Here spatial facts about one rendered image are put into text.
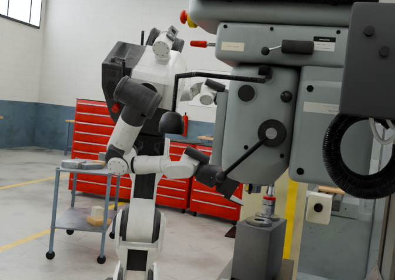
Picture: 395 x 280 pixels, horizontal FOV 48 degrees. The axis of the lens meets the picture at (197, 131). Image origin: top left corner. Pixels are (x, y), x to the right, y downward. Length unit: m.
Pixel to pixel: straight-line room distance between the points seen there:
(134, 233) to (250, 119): 0.84
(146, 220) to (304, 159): 0.87
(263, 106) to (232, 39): 0.19
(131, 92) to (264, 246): 0.68
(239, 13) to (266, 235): 0.73
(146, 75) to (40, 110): 11.15
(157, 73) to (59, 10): 11.16
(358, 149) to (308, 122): 0.13
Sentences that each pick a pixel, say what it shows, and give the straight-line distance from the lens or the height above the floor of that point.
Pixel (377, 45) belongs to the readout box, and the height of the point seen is 1.65.
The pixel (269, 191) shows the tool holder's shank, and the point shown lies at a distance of 1.62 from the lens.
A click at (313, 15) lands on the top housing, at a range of 1.13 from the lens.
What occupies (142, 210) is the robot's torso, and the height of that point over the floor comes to 1.06.
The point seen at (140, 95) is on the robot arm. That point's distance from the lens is 1.52.
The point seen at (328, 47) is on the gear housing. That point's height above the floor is 1.68.
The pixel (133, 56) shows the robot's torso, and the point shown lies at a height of 1.67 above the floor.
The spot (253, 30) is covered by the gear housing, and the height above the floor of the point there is 1.71.
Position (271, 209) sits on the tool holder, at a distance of 1.63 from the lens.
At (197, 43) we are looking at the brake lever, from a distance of 1.40.
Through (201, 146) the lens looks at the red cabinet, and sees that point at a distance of 6.03.
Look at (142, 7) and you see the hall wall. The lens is 11.57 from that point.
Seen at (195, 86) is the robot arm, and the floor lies 1.60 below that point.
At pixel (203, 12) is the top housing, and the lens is 1.19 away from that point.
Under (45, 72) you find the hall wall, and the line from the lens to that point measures 12.71.
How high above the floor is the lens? 1.50
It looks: 3 degrees down
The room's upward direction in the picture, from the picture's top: 6 degrees clockwise
